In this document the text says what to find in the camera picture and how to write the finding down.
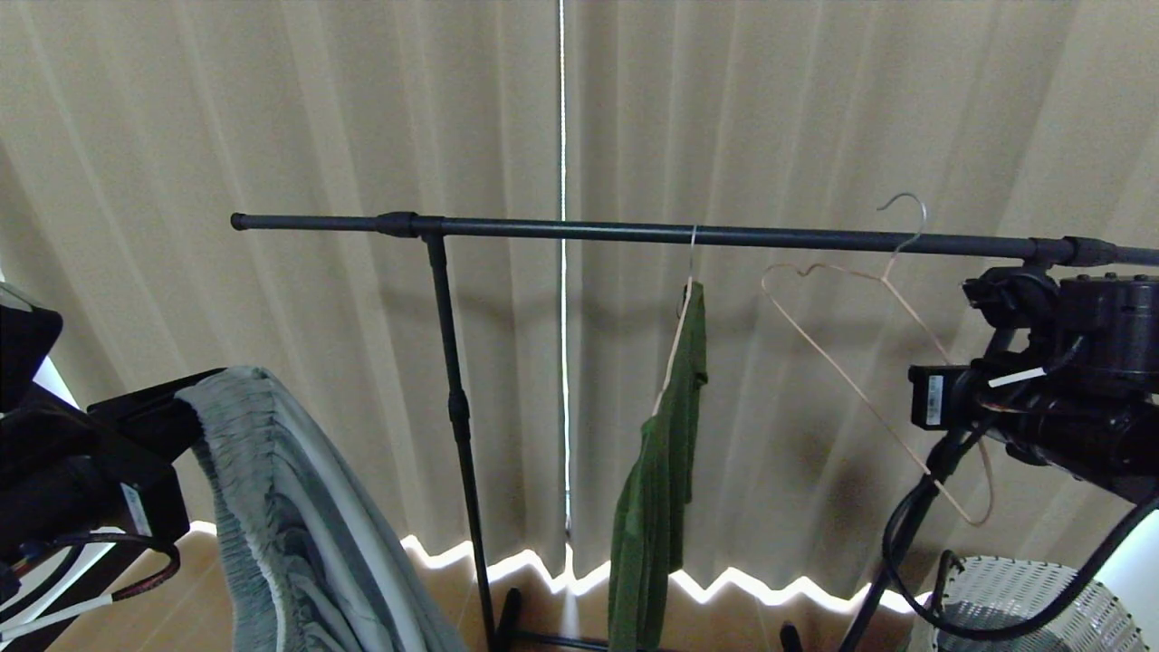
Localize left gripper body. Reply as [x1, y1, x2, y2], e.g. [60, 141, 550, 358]
[0, 407, 191, 567]

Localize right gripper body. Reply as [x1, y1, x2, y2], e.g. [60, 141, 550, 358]
[908, 360, 1159, 506]

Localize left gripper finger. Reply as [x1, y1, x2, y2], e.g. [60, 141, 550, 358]
[88, 367, 227, 465]

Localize pale grey shorts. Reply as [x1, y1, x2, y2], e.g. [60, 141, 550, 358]
[175, 365, 467, 652]

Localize pink clothes hanger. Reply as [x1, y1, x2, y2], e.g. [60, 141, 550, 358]
[761, 193, 997, 528]
[652, 225, 700, 417]

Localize white laundry basket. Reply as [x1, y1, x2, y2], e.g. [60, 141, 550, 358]
[928, 554, 1153, 652]

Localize black clothes rack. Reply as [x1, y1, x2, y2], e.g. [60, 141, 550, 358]
[229, 211, 1159, 652]

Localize beige curtain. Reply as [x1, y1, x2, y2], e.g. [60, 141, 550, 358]
[0, 0, 1159, 603]

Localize green long-sleeved shirt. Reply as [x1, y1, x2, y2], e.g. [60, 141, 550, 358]
[607, 281, 709, 652]

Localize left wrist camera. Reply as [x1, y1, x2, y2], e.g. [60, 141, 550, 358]
[0, 281, 64, 413]

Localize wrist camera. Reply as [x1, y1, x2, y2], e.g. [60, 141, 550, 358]
[0, 281, 64, 413]
[962, 265, 1062, 331]

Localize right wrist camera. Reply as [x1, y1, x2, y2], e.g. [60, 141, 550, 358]
[962, 265, 1062, 331]

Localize black cable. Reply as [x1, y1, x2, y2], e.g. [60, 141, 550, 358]
[881, 426, 1159, 642]

